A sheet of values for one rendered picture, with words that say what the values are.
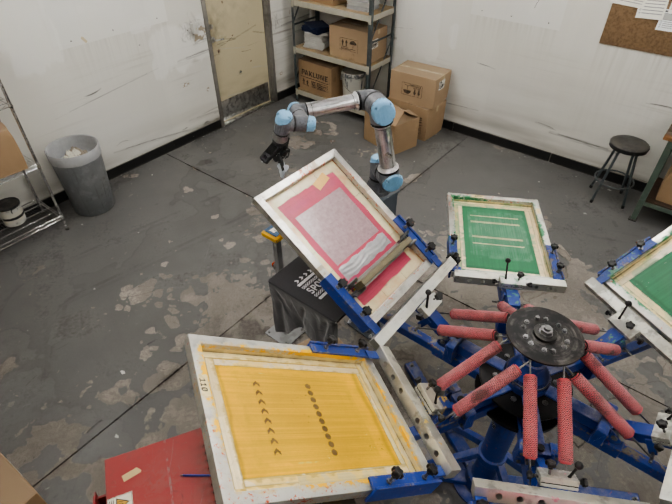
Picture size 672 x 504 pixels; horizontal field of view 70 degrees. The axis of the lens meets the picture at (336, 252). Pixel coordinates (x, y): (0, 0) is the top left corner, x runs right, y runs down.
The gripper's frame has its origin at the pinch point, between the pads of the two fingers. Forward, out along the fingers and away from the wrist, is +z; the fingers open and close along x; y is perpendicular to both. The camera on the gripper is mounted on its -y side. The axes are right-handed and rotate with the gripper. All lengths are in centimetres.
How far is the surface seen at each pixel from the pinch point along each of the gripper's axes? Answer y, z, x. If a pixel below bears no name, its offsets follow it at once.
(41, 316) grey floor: -94, 192, 120
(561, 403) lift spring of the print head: -19, -21, -165
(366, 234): 9, 3, -58
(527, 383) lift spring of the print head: -21, -20, -151
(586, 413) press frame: -2, -6, -180
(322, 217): -4.6, -2.1, -38.6
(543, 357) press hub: -11, -27, -150
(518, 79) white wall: 380, 68, -14
